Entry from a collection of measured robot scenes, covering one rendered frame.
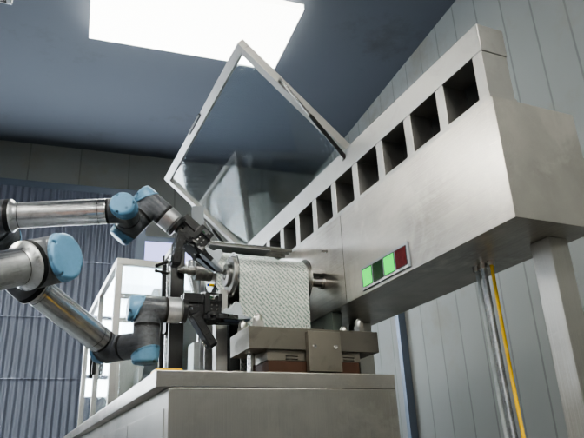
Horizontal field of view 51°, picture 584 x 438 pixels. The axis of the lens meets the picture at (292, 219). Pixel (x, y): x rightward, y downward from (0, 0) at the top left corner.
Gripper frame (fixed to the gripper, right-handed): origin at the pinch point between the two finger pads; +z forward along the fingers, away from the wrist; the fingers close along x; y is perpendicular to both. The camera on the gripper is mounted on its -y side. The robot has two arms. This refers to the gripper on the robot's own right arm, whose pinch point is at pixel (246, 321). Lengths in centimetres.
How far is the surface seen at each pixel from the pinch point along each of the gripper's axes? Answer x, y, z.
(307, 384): -25.9, -22.0, 7.2
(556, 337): -73, -18, 46
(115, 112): 252, 219, -14
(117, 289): 102, 36, -24
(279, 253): 34, 35, 26
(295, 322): -0.2, 0.3, 16.2
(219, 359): 7.8, -10.3, -5.9
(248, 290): -0.3, 9.5, 0.7
